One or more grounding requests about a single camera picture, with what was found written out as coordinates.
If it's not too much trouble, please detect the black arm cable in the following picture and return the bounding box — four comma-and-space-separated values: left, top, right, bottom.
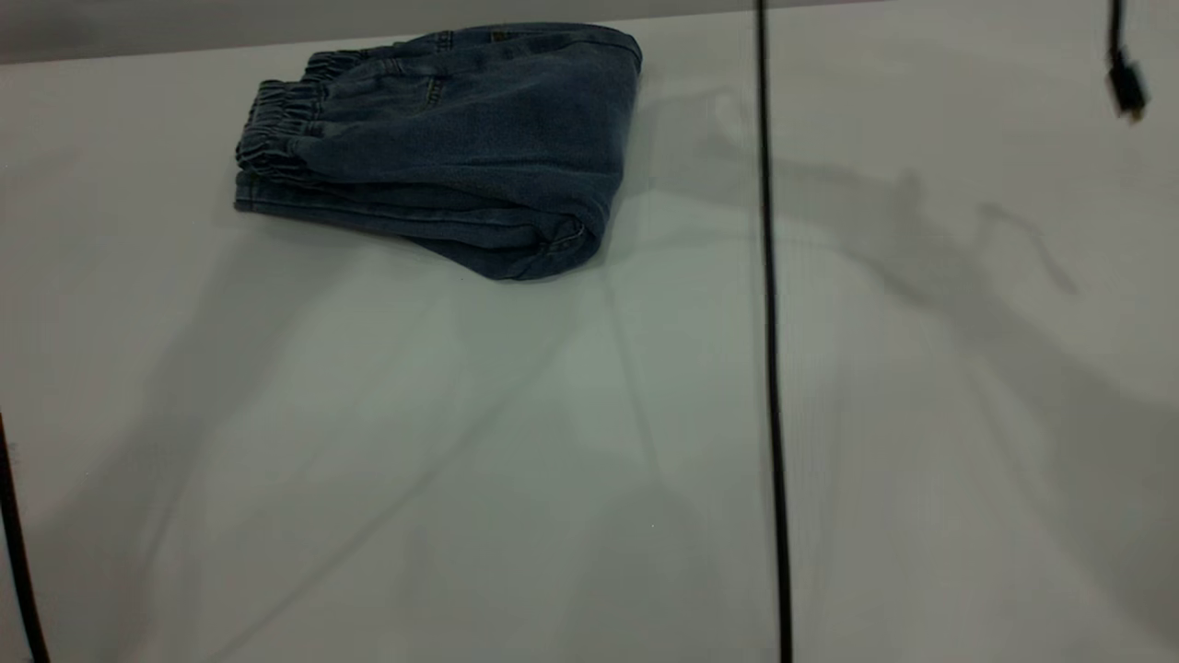
755, 0, 795, 663
0, 414, 52, 663

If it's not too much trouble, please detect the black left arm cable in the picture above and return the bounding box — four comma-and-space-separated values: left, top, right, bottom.
0, 414, 52, 663

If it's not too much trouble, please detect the black cable with plug end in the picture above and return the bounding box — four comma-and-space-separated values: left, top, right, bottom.
1105, 0, 1150, 122

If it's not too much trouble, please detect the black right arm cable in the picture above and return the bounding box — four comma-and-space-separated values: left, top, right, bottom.
755, 0, 795, 663

